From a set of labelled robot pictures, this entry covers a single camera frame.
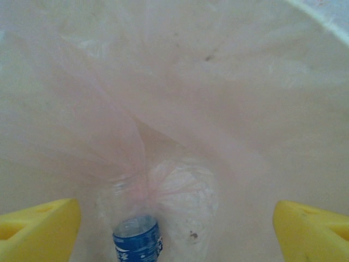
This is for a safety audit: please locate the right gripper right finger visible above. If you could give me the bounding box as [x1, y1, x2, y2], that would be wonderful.
[273, 200, 349, 262]

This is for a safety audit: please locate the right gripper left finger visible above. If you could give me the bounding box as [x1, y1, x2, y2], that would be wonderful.
[0, 198, 82, 262]

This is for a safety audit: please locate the clear bottle dark blue label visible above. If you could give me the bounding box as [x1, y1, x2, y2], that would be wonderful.
[98, 174, 164, 262]

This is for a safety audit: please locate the cream plastic waste bin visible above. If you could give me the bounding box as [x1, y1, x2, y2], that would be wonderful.
[0, 0, 349, 262]

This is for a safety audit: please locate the pink translucent bin liner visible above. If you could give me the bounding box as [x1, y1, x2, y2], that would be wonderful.
[0, 0, 349, 262]

